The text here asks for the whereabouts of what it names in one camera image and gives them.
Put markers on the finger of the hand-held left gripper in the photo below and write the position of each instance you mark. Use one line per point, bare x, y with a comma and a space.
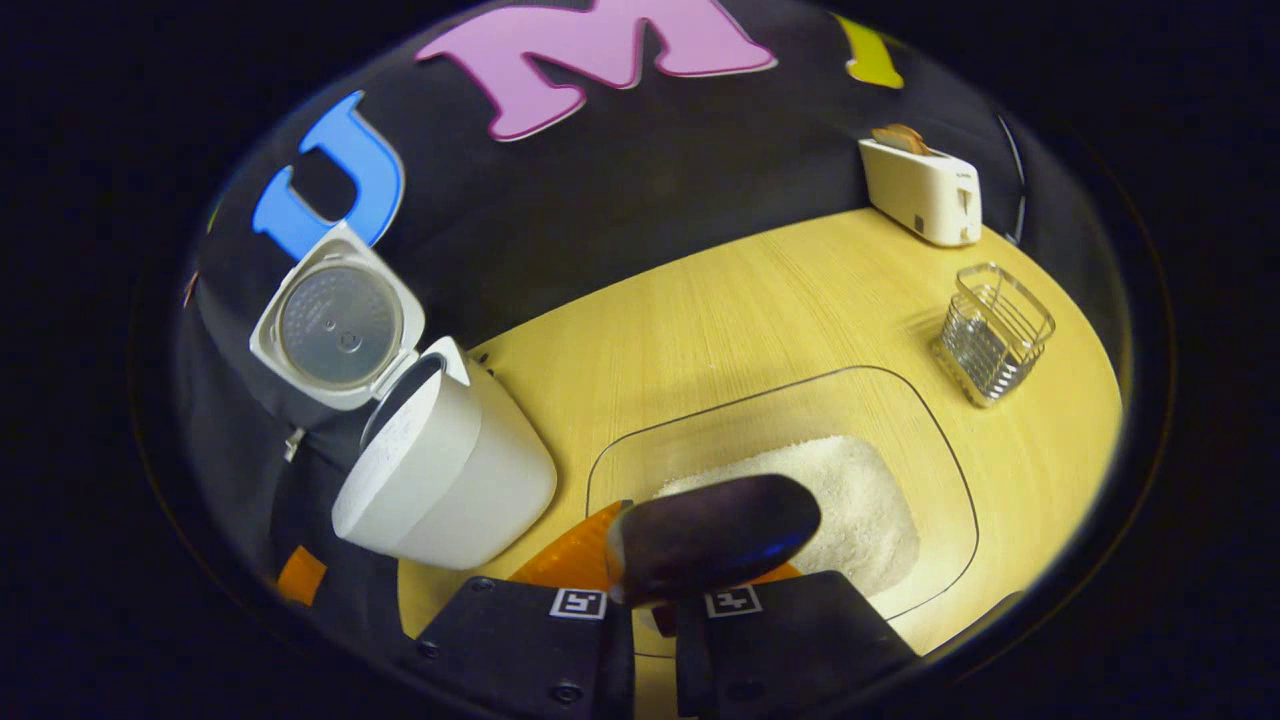
302, 575

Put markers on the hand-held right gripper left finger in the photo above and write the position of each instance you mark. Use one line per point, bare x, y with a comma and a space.
520, 640

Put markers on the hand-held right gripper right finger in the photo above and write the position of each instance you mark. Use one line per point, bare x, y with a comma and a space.
790, 640

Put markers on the brown wooden spoon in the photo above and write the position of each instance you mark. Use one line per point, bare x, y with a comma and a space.
710, 535

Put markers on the white rice cooker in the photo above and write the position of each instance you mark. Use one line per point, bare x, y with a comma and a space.
450, 470

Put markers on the silver cloth clip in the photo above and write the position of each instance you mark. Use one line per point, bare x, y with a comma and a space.
294, 444

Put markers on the clear plastic container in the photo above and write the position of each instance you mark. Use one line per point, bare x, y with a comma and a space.
900, 400

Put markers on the black backdrop cloth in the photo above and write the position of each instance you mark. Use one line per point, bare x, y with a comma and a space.
600, 200

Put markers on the white toaster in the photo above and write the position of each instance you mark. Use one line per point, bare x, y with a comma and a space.
925, 195

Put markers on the toasted bread slice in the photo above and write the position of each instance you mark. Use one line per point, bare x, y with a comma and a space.
895, 142
915, 135

